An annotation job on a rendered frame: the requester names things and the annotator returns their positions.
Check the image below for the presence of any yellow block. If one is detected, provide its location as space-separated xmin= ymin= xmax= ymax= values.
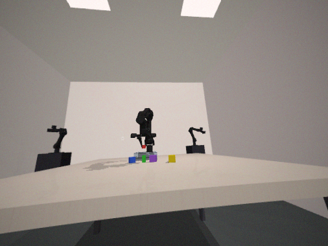
xmin=169 ymin=155 xmax=176 ymax=162

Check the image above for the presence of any purple cube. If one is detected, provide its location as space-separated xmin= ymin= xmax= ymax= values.
xmin=149 ymin=155 xmax=157 ymax=162

